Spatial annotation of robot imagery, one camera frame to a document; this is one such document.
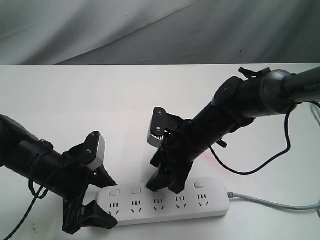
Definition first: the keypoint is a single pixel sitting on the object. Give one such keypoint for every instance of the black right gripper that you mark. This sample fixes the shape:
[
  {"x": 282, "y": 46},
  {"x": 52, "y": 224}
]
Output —
[{"x": 174, "y": 158}]

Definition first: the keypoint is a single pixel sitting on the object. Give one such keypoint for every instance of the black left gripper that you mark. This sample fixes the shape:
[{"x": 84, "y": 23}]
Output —
[{"x": 76, "y": 215}]

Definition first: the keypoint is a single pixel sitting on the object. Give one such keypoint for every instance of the white five-socket power strip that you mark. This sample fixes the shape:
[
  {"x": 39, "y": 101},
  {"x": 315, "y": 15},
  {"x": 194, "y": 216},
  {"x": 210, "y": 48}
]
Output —
[{"x": 136, "y": 204}]

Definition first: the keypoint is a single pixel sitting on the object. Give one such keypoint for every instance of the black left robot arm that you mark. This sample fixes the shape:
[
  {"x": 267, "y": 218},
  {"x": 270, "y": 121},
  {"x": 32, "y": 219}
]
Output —
[{"x": 33, "y": 158}]

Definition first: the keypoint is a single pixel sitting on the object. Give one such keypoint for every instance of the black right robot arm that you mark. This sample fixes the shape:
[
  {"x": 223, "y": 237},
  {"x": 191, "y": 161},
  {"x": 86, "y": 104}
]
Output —
[{"x": 236, "y": 104}]

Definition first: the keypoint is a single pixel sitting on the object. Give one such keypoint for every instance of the grey backdrop cloth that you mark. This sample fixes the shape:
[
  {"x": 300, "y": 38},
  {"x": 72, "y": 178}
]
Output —
[{"x": 158, "y": 32}]

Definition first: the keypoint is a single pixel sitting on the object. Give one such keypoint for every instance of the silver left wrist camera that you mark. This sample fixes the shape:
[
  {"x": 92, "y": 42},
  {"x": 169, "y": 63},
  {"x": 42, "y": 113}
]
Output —
[{"x": 93, "y": 152}]

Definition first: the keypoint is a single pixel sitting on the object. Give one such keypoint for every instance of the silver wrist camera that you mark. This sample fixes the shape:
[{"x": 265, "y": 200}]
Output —
[
  {"x": 93, "y": 152},
  {"x": 157, "y": 127}
]

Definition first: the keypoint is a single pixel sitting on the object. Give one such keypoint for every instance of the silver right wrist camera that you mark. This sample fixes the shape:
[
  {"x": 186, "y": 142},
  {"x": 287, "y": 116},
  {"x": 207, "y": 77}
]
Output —
[{"x": 157, "y": 127}]

